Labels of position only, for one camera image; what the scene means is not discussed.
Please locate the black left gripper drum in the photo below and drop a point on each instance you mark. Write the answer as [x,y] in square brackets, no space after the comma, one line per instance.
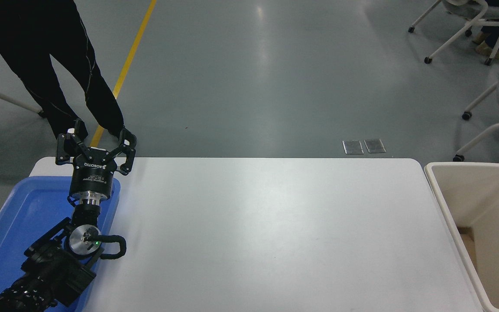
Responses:
[91,175]

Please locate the large pale plastic bin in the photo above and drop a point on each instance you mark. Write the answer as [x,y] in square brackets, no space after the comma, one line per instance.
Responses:
[457,190]

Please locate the brown cardboard piece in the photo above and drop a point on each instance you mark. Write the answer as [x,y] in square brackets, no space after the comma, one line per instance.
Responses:
[467,242]

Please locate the blue plastic tray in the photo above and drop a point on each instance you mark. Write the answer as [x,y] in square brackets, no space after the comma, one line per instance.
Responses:
[20,216]

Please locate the standing person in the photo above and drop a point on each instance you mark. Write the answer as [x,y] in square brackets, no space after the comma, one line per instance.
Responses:
[37,43]

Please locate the silver floor plate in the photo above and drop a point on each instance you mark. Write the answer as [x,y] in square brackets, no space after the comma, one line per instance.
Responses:
[353,147]
[375,146]

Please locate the white frame wheeled chair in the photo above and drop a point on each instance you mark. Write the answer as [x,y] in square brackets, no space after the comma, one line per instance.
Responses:
[457,37]

